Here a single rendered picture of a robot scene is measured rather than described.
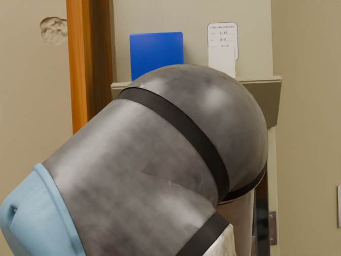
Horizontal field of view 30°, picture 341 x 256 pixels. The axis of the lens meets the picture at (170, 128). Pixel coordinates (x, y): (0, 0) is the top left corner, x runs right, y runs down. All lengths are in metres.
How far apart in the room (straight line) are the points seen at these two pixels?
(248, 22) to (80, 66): 0.35
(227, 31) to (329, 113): 0.56
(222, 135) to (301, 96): 1.31
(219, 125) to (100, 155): 0.09
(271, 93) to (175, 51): 0.20
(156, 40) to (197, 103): 0.75
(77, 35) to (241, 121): 0.79
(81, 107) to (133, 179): 0.81
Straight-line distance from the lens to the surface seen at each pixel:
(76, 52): 1.23
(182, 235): 0.42
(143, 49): 1.20
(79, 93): 1.23
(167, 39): 1.20
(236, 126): 0.47
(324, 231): 1.82
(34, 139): 1.79
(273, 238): 1.35
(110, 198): 0.42
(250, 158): 0.50
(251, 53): 1.31
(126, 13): 1.32
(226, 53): 1.23
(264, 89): 1.21
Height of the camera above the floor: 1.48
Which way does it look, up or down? 3 degrees down
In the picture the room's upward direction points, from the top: 2 degrees counter-clockwise
